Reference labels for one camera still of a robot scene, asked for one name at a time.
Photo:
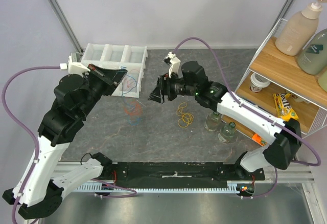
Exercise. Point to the white yogurt cup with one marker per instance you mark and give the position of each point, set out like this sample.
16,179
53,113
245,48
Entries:
258,83

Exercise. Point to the white compartment tray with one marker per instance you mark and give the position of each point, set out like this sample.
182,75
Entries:
131,58

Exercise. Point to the white cable duct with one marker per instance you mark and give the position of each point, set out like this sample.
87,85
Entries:
97,187

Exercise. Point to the orange snack box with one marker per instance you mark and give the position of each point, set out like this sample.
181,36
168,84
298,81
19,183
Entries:
259,140

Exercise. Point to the green soap bottle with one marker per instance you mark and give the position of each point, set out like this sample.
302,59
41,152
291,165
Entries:
312,59

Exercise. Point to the beige pump bottle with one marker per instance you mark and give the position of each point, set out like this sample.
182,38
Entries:
299,29

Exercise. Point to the yellow candy bag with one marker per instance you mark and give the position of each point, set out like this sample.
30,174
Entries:
283,108

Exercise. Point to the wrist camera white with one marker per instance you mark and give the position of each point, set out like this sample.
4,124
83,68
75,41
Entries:
173,62
73,66

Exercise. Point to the white wire shelf rack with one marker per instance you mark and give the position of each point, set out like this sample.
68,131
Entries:
286,76

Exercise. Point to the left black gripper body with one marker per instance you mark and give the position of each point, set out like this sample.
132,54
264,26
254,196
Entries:
97,86

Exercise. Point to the glass bottle green cap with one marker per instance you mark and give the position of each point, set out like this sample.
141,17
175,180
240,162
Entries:
212,121
227,132

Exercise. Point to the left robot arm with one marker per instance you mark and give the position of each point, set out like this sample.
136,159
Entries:
37,195

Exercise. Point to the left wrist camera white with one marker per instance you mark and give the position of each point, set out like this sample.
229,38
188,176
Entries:
73,66

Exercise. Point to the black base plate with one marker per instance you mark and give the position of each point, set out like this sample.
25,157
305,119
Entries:
177,175

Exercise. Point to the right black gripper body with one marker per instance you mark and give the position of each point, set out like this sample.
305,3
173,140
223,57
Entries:
166,88

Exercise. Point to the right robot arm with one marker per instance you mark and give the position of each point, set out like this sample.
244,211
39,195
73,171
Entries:
282,137

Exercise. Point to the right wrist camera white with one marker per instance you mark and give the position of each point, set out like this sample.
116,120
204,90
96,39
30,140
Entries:
173,62

